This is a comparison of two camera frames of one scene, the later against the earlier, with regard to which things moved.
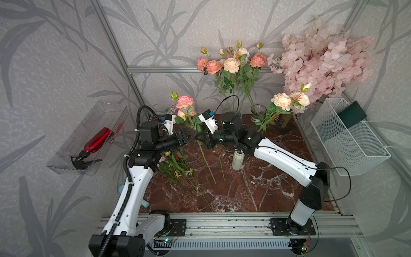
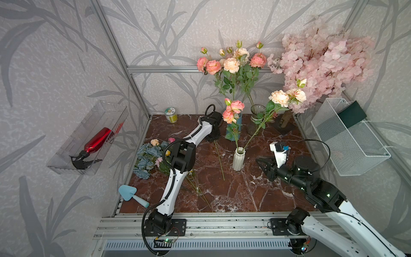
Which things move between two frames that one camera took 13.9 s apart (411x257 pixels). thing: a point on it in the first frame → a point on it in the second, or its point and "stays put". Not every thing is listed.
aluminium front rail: [339, 227] stays put
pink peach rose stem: [206, 65] stays put
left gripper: [181, 134] → [219, 133]
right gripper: [207, 141] → [272, 169]
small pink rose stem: [185, 106] → [230, 116]
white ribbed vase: [238, 160] stays put
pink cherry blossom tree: [324, 59] stays put
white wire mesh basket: [354, 151] stays put
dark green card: [352, 114] stays put
